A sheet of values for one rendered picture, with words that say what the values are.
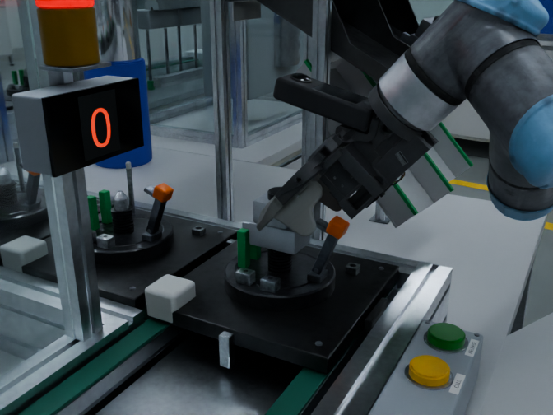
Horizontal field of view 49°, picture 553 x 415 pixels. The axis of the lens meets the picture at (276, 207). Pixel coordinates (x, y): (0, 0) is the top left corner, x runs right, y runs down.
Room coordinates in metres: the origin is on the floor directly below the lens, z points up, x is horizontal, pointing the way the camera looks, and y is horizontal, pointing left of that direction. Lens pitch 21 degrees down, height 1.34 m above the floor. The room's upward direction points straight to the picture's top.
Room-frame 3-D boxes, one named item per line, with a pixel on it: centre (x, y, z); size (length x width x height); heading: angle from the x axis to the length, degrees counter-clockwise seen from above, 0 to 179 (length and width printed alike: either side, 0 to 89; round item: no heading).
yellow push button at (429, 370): (0.51, -0.15, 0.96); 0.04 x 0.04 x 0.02
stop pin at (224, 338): (0.58, 0.06, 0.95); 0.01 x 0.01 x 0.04; 62
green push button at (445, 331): (0.57, -0.19, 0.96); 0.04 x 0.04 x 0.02
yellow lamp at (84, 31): (0.58, 0.19, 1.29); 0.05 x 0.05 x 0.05
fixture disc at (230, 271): (0.69, 0.00, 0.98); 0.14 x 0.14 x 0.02
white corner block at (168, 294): (0.65, 0.13, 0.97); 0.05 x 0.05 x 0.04; 62
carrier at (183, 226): (0.81, 0.22, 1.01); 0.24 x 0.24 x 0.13; 62
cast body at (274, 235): (0.69, 0.00, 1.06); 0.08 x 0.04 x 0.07; 61
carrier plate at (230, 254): (0.69, 0.00, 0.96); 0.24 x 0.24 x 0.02; 62
